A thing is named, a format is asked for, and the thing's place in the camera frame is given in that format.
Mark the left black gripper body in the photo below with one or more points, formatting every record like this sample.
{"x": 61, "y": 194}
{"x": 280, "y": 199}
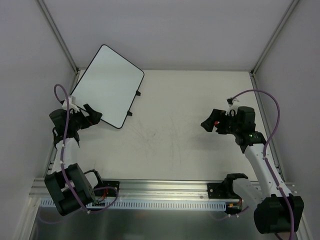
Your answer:
{"x": 83, "y": 119}

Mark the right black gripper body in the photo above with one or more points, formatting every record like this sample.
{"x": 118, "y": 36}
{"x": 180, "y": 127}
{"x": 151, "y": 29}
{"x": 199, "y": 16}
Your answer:
{"x": 220, "y": 122}

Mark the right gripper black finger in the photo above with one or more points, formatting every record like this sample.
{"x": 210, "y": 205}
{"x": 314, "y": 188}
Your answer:
{"x": 216, "y": 115}
{"x": 208, "y": 125}

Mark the white whiteboard with black rim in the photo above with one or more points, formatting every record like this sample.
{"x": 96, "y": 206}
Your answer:
{"x": 109, "y": 86}

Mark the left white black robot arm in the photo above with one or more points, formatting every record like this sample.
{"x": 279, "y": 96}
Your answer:
{"x": 69, "y": 187}

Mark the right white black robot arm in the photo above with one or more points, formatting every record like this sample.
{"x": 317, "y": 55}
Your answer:
{"x": 275, "y": 209}

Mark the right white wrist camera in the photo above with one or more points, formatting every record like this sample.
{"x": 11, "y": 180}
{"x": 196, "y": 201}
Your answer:
{"x": 233, "y": 106}

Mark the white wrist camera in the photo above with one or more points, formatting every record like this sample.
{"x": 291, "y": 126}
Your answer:
{"x": 70, "y": 104}
{"x": 233, "y": 106}

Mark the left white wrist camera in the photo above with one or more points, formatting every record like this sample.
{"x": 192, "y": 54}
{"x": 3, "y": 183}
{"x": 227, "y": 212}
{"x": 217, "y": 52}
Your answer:
{"x": 70, "y": 104}

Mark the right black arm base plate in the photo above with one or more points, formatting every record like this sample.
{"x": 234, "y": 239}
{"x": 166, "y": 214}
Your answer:
{"x": 221, "y": 191}

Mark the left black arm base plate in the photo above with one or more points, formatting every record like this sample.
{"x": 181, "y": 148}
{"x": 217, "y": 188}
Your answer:
{"x": 106, "y": 188}

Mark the aluminium mounting rail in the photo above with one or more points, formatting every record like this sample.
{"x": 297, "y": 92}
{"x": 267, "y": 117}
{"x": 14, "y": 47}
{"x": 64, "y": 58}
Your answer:
{"x": 142, "y": 189}

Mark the white slotted cable duct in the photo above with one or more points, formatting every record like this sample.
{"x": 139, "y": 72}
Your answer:
{"x": 132, "y": 204}

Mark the left aluminium frame post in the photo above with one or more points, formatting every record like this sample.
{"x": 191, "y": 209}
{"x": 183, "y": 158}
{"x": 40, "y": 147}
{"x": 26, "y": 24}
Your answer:
{"x": 57, "y": 34}

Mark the aluminium frame post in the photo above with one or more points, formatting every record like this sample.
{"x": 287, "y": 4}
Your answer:
{"x": 57, "y": 34}
{"x": 278, "y": 29}

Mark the right aluminium frame post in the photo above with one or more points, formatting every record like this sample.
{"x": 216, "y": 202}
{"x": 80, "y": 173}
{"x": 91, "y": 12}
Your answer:
{"x": 278, "y": 29}

